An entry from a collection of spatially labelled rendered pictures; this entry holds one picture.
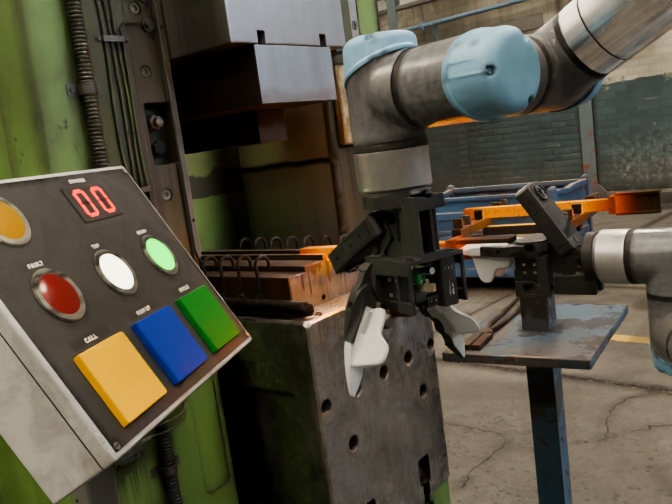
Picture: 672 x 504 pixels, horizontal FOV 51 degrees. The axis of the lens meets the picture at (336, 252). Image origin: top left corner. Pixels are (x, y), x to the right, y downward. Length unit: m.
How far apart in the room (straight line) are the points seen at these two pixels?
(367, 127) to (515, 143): 8.96
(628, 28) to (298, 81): 0.69
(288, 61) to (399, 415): 0.68
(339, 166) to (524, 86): 0.95
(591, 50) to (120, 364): 0.51
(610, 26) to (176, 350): 0.52
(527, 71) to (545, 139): 8.79
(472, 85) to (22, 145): 0.72
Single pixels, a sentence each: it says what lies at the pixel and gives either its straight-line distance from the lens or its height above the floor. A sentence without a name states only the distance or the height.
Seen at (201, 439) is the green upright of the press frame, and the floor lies 0.72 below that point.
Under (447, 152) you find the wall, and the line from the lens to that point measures 10.15.
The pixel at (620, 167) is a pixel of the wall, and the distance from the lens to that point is 9.08.
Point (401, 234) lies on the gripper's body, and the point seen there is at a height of 1.09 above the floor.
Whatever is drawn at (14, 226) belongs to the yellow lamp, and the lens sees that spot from 0.71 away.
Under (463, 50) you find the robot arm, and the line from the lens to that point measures 0.60.
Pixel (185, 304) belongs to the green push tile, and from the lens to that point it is 0.82.
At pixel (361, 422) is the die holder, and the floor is 0.70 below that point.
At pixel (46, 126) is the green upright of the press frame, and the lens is 1.09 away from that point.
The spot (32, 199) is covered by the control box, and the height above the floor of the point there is 1.18.
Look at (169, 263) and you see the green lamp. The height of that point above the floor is 1.08.
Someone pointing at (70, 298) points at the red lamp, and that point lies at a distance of 0.69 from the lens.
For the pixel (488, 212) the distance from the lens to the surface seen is 1.57.
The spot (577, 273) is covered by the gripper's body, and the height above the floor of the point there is 0.97.
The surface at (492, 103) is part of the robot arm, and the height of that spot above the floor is 1.21.
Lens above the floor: 1.19
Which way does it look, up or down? 9 degrees down
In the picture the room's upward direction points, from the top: 8 degrees counter-clockwise
